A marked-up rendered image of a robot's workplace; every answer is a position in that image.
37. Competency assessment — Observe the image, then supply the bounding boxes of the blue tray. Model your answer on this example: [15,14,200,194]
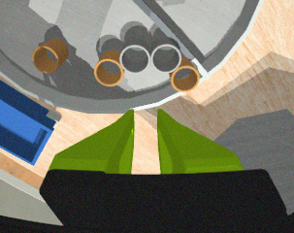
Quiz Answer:
[0,80,56,166]

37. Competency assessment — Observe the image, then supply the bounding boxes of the bronze bushing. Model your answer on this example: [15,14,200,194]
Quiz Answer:
[32,39,69,74]
[169,56,200,92]
[94,50,124,86]

